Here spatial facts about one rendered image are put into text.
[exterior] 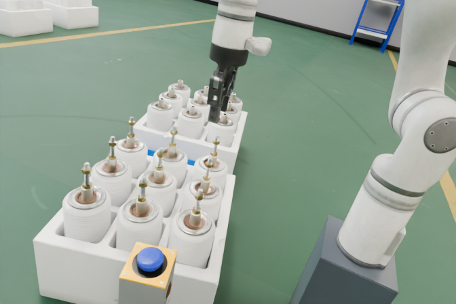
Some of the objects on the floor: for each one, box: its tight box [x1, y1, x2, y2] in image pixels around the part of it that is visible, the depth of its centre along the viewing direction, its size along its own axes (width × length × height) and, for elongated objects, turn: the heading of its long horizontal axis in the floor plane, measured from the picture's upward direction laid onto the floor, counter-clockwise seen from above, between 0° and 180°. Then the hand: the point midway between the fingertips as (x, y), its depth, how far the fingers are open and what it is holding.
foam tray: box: [33, 155, 235, 304], centre depth 84 cm, size 39×39×18 cm
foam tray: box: [133, 98, 248, 174], centre depth 132 cm, size 39×39×18 cm
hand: (218, 110), depth 67 cm, fingers open, 6 cm apart
